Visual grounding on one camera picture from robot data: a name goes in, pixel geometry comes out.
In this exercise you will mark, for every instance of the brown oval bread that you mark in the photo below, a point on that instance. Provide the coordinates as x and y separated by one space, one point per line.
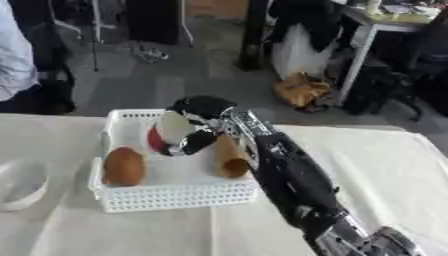
123 166

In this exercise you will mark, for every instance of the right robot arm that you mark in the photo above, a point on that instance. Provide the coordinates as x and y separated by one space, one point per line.
291 180

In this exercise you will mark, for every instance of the white table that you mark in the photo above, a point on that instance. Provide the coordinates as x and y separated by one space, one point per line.
373 30

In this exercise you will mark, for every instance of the person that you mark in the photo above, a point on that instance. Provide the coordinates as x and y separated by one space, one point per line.
17 66

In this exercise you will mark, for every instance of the black jacket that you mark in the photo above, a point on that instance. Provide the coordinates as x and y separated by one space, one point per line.
303 23

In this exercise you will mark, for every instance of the white bowl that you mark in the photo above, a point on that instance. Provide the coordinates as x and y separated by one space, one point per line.
23 186

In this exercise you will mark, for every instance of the black backpack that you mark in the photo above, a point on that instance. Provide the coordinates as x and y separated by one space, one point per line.
379 90

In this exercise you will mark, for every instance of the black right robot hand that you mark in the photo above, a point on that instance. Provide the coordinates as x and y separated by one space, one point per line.
201 110

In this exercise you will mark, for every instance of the white plastic basket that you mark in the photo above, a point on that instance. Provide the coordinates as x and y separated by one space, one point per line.
175 196

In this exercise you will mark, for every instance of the tan cardboard tube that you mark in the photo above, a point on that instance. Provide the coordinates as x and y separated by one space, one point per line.
231 160

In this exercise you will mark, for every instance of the tan bag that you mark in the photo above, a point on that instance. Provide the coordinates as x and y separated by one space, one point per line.
300 89

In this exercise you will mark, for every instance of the white and red cup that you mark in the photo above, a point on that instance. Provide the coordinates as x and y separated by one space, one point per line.
172 130

